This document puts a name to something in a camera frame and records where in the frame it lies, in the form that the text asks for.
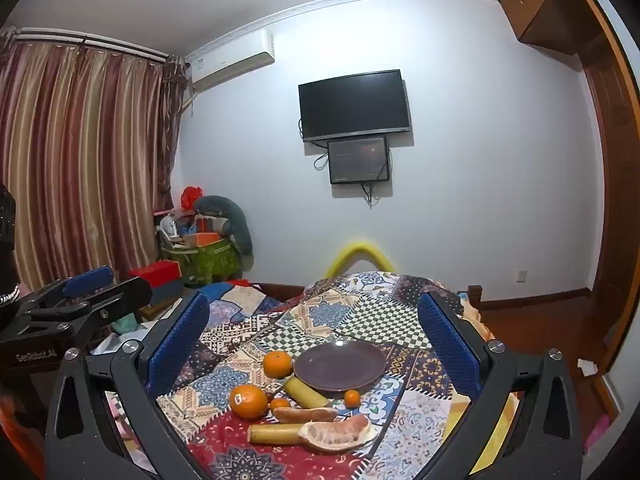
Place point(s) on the wooden wardrobe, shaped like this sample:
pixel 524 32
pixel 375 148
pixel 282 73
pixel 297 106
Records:
pixel 615 160

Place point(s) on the orange box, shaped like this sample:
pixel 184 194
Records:
pixel 207 239

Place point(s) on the pink slipper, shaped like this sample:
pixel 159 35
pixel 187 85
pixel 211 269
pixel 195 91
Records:
pixel 596 432

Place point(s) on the black wall television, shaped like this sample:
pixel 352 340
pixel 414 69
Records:
pixel 355 105

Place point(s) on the grey box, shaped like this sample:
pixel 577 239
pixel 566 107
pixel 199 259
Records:
pixel 167 292

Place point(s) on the small black monitor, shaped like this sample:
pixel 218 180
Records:
pixel 358 160

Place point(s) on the large orange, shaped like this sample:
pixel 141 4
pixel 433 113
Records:
pixel 248 401

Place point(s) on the orange garment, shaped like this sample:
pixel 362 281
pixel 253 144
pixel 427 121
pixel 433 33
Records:
pixel 20 440

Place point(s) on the white wall socket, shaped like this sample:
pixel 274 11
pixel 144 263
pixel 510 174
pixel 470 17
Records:
pixel 521 275

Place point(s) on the large peeled pomelo piece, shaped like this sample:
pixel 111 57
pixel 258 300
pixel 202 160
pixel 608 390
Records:
pixel 335 435

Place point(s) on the small tangerine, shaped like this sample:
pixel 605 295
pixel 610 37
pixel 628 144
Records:
pixel 352 398
pixel 279 403

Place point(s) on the dark purple plate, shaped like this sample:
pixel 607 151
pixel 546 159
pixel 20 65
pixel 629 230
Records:
pixel 340 365

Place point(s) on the grey pillow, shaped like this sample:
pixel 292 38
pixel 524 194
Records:
pixel 235 220

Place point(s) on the white paper scrap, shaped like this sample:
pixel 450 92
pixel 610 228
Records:
pixel 587 367

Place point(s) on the patchwork blanket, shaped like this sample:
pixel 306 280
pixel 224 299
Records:
pixel 350 320

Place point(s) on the red plastic bag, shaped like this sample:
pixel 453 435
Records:
pixel 191 197

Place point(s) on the yellow foam tube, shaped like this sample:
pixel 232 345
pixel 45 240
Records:
pixel 360 250

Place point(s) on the white air conditioner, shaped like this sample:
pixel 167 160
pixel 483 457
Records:
pixel 230 62

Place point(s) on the green storage bag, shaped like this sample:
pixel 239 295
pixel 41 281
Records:
pixel 215 262

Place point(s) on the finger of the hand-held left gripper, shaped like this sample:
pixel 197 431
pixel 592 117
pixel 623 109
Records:
pixel 90 280
pixel 125 292

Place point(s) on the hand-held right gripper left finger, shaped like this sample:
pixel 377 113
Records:
pixel 177 345

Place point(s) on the red box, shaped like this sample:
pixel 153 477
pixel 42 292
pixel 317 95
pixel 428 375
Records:
pixel 155 273

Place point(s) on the striped red curtain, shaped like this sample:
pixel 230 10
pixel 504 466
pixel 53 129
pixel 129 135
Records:
pixel 85 160

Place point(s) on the medium orange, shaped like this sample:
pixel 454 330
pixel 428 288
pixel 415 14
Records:
pixel 277 364

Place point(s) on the greenish banana piece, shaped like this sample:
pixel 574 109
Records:
pixel 306 393

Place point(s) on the white cloth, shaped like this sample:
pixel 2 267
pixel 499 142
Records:
pixel 117 342

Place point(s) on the curtain rail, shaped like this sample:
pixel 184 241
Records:
pixel 90 42

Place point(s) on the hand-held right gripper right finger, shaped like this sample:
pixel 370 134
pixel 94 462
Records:
pixel 450 345

